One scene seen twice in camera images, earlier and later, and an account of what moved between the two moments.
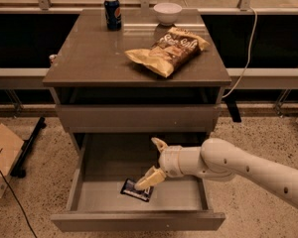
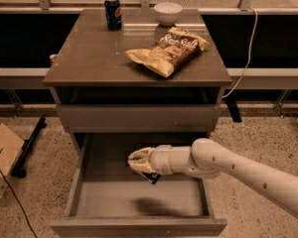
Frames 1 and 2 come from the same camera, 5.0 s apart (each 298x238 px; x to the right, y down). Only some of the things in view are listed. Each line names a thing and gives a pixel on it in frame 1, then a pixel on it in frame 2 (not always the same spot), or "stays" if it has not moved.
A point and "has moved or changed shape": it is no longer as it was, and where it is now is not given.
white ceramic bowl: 167,12 stays
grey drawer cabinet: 114,105 stays
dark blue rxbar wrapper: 129,188 has moved or changed shape
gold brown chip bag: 170,51 stays
